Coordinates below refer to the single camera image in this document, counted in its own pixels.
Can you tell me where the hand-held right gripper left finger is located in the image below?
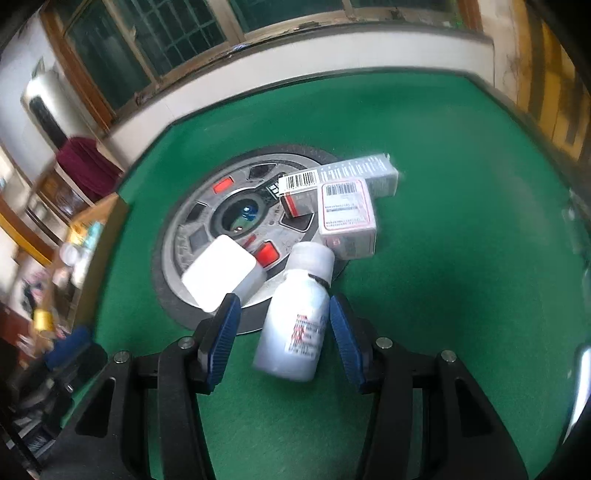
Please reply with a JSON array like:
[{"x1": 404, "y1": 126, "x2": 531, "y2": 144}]
[{"x1": 44, "y1": 292, "x2": 242, "y2": 480}]

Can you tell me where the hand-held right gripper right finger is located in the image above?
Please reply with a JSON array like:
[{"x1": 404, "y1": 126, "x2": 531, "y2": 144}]
[{"x1": 329, "y1": 294, "x2": 527, "y2": 480}]

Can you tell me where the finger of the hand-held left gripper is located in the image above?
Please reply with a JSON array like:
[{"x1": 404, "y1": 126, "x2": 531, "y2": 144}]
[{"x1": 46, "y1": 325, "x2": 95, "y2": 370}]

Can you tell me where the yellow tape roll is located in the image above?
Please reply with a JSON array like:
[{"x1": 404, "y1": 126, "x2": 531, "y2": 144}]
[{"x1": 30, "y1": 308, "x2": 56, "y2": 333}]

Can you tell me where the white medicine bottle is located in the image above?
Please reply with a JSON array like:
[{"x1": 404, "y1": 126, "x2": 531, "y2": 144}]
[{"x1": 253, "y1": 242, "x2": 335, "y2": 383}]

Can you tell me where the shallow cardboard box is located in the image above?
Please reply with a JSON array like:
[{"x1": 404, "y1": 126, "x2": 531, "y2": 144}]
[{"x1": 51, "y1": 191, "x2": 132, "y2": 324}]

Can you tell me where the white pink barcode box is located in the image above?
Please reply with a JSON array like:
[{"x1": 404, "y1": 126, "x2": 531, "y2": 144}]
[{"x1": 318, "y1": 179, "x2": 377, "y2": 259}]

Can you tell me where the grey round table hub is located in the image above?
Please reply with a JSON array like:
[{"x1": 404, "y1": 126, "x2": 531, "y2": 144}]
[{"x1": 151, "y1": 145, "x2": 370, "y2": 335}]

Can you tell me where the red and white barcode box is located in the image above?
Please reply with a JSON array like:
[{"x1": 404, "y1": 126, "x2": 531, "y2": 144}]
[{"x1": 277, "y1": 168, "x2": 324, "y2": 217}]

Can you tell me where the long silver carton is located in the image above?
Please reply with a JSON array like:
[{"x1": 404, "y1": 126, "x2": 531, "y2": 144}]
[{"x1": 318, "y1": 152, "x2": 400, "y2": 197}]

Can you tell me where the maroon cloth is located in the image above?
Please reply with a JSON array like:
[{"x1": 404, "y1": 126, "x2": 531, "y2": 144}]
[{"x1": 55, "y1": 136, "x2": 125, "y2": 204}]

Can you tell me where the white standing air conditioner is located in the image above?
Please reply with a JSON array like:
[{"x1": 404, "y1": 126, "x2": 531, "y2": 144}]
[{"x1": 21, "y1": 69, "x2": 70, "y2": 153}]

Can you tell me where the barred window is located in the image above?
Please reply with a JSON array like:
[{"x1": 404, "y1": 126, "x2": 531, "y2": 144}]
[{"x1": 39, "y1": 0, "x2": 483, "y2": 134}]

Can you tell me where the wooden framed glass door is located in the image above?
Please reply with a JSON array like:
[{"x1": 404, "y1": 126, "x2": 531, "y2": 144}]
[{"x1": 489, "y1": 0, "x2": 591, "y2": 162}]

